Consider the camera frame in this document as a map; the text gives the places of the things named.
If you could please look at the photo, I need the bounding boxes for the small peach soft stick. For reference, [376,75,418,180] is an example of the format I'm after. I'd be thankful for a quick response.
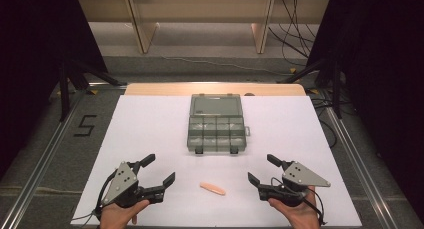
[199,181,227,197]

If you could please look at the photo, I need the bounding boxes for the light wooden furniture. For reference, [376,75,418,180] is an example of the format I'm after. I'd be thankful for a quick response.
[76,0,332,55]

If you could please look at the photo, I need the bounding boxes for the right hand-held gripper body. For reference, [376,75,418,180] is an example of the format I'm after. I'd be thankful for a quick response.
[258,160,332,209]

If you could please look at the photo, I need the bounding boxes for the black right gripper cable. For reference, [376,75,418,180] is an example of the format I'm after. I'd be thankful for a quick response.
[270,176,328,227]

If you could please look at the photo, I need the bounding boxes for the black metal stand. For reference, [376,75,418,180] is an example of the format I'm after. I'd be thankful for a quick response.
[277,56,345,121]
[57,57,128,123]

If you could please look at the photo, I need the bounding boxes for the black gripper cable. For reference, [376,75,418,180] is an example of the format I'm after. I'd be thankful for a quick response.
[70,168,118,229]
[270,176,328,227]

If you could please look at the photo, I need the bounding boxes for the clear plastic compartment box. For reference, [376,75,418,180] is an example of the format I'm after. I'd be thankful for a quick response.
[186,93,251,155]

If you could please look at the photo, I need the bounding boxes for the person's right hand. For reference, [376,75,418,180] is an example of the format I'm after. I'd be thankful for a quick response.
[267,185,321,229]

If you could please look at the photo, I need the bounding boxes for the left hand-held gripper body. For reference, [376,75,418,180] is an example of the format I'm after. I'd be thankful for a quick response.
[101,160,167,210]

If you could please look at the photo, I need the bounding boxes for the black curtain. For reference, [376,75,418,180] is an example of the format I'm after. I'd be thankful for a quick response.
[306,0,424,220]
[0,0,109,180]

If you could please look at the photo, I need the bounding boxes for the aluminium floor rail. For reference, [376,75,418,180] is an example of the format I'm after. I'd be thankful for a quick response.
[323,106,403,229]
[0,82,128,229]

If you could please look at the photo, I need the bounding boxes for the black cables beside table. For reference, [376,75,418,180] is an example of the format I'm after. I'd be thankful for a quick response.
[303,86,338,149]

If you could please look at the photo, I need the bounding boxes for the white table sheet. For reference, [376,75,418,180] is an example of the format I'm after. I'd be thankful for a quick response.
[70,94,364,229]

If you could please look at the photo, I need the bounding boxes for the person's left hand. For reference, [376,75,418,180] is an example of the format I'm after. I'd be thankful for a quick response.
[99,199,151,229]

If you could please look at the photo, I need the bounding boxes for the bundle of black floor cables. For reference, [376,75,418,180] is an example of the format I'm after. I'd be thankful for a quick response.
[267,0,318,69]

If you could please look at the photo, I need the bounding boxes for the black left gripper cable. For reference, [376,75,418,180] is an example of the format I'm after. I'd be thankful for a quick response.
[70,168,118,229]

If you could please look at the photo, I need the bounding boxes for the white floor cable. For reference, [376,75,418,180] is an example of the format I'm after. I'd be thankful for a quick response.
[155,21,295,78]

